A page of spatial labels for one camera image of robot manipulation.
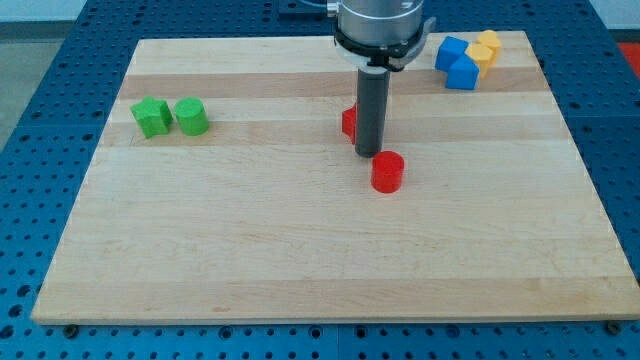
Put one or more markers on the wooden board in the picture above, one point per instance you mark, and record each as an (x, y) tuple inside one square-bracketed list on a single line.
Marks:
[(270, 216)]

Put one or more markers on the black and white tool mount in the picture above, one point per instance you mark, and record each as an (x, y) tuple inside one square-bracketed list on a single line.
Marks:
[(382, 58)]

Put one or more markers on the blue pentagon block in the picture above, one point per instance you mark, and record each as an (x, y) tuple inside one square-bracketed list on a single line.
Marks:
[(463, 74)]

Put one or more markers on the blue cube block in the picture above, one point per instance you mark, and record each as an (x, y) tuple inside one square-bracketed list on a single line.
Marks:
[(449, 51)]

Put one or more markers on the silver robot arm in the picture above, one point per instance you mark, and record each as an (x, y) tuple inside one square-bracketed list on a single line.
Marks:
[(379, 37)]

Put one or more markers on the red cylinder block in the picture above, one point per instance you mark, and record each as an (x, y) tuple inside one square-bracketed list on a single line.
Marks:
[(387, 171)]

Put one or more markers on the yellow hexagon block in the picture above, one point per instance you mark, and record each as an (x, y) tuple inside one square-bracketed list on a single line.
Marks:
[(482, 56)]

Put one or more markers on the red block behind rod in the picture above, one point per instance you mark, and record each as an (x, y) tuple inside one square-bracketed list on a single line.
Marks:
[(349, 123)]

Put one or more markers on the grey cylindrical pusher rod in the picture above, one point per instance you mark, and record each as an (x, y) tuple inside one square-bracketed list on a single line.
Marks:
[(371, 106)]

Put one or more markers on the green cylinder block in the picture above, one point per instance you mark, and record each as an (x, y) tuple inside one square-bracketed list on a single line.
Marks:
[(191, 116)]

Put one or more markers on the yellow heart block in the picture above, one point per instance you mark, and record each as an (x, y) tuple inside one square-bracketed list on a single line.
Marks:
[(490, 39)]

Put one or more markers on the green star block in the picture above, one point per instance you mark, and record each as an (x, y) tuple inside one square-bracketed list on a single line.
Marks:
[(152, 116)]

